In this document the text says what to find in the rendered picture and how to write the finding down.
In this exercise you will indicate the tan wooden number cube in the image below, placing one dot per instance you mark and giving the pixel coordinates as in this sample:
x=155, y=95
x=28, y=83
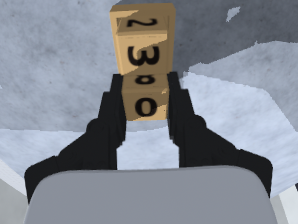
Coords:
x=143, y=45
x=145, y=97

